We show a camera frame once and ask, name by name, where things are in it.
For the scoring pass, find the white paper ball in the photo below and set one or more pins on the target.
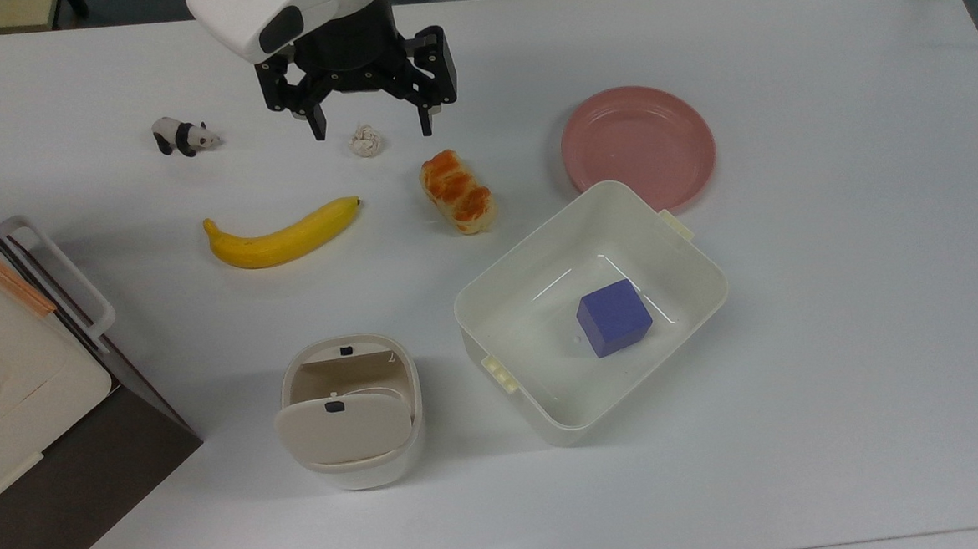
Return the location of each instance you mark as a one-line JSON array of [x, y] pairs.
[[366, 140]]

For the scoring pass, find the dark brown drawer cabinet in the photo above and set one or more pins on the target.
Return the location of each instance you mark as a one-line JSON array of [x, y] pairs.
[[90, 488]]

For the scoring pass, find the beige mini trash can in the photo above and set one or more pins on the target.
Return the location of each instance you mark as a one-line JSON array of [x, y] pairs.
[[347, 432]]

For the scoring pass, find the pink round plate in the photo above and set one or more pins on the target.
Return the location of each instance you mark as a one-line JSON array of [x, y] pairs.
[[637, 145]]

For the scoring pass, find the orange strip on box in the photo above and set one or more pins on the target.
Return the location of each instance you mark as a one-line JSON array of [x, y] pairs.
[[12, 281]]

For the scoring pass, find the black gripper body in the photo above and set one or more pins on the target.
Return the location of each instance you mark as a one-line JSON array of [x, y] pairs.
[[351, 47]]

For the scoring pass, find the white rectangular plastic bin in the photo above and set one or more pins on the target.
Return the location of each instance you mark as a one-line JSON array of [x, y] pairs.
[[526, 339]]

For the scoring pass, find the blue cube block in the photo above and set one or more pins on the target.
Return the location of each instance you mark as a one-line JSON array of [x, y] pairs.
[[614, 318]]

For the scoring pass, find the orange glazed bread loaf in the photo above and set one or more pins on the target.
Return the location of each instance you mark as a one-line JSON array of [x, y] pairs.
[[458, 194]]

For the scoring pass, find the yellow banana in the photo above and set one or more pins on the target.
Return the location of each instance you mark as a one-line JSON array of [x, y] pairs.
[[278, 242]]

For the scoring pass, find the small panda toy figure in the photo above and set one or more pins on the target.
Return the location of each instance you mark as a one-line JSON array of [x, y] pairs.
[[185, 137]]

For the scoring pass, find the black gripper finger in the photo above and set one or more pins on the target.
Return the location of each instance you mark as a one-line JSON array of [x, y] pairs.
[[436, 68], [278, 85]]

